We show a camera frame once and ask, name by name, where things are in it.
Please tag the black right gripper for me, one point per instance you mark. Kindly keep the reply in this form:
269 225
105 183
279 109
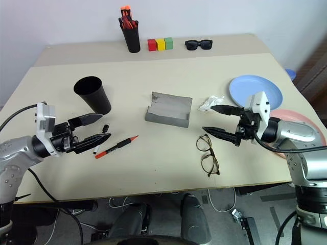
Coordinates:
246 127

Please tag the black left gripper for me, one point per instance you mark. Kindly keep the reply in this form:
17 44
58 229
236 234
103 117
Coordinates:
62 139

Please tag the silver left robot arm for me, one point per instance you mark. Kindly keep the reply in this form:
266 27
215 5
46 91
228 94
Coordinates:
15 158

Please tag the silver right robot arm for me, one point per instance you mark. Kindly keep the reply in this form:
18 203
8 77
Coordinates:
299 132

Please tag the black and white marker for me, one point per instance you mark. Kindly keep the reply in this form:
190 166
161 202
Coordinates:
105 127

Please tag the crumpled white paper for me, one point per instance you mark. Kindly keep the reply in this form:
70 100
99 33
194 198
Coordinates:
208 103

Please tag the red and black marker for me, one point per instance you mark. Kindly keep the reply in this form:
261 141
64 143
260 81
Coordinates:
117 146

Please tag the empty black cup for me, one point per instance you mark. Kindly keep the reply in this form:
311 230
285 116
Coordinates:
95 98

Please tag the tortoiseshell eyeglasses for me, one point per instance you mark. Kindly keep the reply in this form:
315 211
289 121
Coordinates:
211 155

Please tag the light blue plate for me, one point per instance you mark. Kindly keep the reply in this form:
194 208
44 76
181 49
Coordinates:
245 86

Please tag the grey glasses case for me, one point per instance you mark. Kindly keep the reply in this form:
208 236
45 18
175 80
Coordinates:
169 108

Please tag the pink plate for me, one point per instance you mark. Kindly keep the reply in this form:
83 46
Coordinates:
293 116

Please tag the blue round container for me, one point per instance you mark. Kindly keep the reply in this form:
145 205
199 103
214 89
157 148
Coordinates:
290 74

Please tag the black sunglasses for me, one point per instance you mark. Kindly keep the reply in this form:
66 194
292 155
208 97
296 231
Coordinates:
191 45

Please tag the green wooden block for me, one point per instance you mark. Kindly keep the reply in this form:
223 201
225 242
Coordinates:
168 43

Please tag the dark rounded shape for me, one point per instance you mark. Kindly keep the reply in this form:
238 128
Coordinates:
194 219
127 222

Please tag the black pen holder cup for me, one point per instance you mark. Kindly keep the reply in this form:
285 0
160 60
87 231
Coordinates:
132 39

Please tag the yellow wooden block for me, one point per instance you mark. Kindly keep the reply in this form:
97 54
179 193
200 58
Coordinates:
161 45

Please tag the brown wooden furniture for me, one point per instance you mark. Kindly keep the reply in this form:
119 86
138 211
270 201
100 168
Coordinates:
313 74

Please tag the red wooden block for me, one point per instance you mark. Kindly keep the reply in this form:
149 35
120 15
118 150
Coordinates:
152 45

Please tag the black flat floor bar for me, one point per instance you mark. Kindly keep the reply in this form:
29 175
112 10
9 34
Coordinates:
249 229

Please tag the black capped pen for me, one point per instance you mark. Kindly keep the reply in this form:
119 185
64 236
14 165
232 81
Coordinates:
136 23
120 21

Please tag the red and black pen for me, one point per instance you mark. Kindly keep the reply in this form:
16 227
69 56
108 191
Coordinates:
127 23

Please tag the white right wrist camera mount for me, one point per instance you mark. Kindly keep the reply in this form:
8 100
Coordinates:
260 107

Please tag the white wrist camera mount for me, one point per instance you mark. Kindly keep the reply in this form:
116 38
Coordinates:
44 120
260 107

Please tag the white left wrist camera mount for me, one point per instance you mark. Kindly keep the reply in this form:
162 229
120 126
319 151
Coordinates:
44 120

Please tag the black table frame bar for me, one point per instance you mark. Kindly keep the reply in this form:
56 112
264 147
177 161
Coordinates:
56 205

